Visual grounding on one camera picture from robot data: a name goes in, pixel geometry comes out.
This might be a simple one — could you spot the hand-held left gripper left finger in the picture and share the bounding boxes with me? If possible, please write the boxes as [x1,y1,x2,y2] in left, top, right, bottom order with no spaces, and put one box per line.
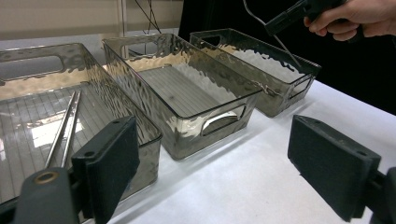
[71,115,141,224]

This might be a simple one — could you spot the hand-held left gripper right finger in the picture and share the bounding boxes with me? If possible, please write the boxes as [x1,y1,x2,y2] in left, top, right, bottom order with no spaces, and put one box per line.
[287,114,383,223]

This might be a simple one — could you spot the clear grey plastic bin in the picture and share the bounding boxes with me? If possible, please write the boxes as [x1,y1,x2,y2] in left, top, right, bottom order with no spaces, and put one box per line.
[189,28,322,119]
[102,33,264,161]
[0,42,163,207]

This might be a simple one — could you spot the metal chopstick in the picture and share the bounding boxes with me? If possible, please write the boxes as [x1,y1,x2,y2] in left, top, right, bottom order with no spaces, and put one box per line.
[44,90,78,169]
[60,90,83,169]

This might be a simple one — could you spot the black curtain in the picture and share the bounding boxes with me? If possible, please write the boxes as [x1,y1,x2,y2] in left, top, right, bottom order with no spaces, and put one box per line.
[177,0,396,116]

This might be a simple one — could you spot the white table cover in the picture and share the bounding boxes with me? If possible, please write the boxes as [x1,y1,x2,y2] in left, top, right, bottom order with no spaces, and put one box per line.
[82,78,396,224]

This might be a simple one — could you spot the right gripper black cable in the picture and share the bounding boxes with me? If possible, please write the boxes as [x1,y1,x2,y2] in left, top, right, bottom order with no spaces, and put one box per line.
[242,0,303,68]

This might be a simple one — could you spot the bundle of black cables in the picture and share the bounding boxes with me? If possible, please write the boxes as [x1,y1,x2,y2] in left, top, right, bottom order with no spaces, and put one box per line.
[134,0,163,35]

